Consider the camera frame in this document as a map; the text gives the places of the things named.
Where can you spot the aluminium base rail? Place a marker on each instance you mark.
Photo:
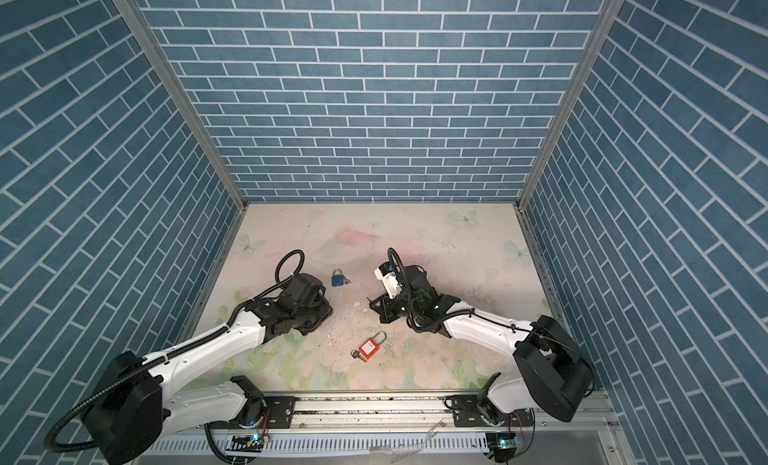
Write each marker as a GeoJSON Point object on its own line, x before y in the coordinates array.
{"type": "Point", "coordinates": [397, 425]}

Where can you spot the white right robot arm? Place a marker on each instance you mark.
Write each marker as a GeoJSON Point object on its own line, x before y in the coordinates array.
{"type": "Point", "coordinates": [555, 375]}

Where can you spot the aluminium left corner post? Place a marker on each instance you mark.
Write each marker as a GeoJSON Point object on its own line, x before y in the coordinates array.
{"type": "Point", "coordinates": [146, 39]}

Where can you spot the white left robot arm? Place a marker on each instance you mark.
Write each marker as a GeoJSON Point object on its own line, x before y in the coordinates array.
{"type": "Point", "coordinates": [142, 399]}

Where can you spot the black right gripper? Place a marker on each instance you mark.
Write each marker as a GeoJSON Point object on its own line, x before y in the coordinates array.
{"type": "Point", "coordinates": [383, 311]}

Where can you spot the aluminium corner post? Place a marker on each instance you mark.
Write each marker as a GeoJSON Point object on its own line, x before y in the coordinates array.
{"type": "Point", "coordinates": [146, 39]}
{"type": "Point", "coordinates": [596, 40]}

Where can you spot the aluminium right corner post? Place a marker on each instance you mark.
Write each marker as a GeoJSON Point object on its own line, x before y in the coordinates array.
{"type": "Point", "coordinates": [596, 40]}

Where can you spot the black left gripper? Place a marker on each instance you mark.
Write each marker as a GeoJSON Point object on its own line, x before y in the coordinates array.
{"type": "Point", "coordinates": [326, 312]}

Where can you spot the red safety padlock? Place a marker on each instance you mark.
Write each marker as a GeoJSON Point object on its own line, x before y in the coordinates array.
{"type": "Point", "coordinates": [368, 349]}

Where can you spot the blue padlock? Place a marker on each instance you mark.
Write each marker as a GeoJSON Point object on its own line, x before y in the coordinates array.
{"type": "Point", "coordinates": [338, 278]}

